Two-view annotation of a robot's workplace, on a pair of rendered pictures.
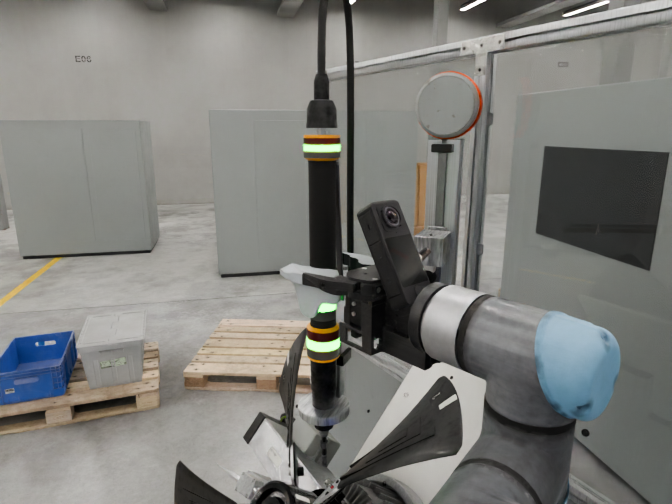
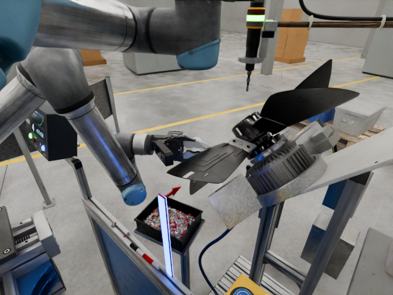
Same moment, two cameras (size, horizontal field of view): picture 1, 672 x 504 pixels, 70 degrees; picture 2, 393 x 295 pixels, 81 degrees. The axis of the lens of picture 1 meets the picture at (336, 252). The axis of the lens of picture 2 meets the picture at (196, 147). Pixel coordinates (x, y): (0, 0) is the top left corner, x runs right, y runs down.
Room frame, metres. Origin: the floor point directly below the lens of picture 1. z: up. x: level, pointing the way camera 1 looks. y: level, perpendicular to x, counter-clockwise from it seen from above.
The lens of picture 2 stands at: (0.25, -0.58, 1.58)
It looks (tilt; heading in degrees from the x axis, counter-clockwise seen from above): 31 degrees down; 73
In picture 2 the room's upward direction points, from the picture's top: straight up
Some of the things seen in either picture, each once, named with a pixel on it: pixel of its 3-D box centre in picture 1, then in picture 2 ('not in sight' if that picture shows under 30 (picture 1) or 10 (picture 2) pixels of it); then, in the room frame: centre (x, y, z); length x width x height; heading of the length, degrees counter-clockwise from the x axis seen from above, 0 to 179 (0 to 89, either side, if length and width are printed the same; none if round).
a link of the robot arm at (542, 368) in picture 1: (536, 357); not in sight; (0.37, -0.17, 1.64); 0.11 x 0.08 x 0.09; 41
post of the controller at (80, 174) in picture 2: not in sight; (82, 179); (0.00, 0.29, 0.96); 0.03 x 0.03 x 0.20; 31
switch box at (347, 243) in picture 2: not in sight; (327, 245); (0.95, -0.15, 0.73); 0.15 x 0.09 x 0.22; 121
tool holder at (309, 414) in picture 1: (326, 375); (256, 41); (0.59, 0.01, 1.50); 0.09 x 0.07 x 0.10; 156
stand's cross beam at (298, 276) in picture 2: not in sight; (284, 267); (0.81, -0.10, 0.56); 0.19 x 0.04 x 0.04; 121
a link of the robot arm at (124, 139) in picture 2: not in sight; (121, 144); (0.20, 0.15, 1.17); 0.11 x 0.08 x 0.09; 158
